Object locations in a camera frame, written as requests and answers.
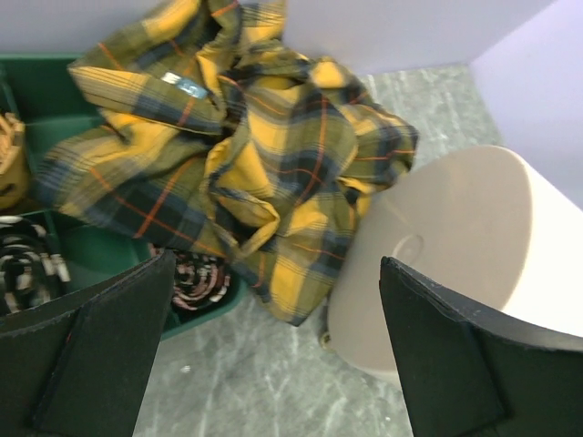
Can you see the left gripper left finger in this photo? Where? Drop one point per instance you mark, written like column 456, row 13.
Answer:
column 79, row 365

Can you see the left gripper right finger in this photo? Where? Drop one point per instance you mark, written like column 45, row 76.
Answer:
column 469, row 370

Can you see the round cream drawer organizer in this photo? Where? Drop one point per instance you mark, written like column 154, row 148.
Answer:
column 480, row 221

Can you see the black floral rolled tie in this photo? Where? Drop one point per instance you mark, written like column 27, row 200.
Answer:
column 33, row 271

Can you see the pink floral rolled tie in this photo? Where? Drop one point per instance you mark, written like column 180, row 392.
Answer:
column 200, row 281

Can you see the tan rolled item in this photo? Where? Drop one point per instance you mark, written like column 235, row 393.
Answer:
column 15, row 174

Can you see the yellow plaid cloth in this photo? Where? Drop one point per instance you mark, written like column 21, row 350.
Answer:
column 218, row 138

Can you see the green compartment tray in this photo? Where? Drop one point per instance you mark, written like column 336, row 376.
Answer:
column 39, row 91

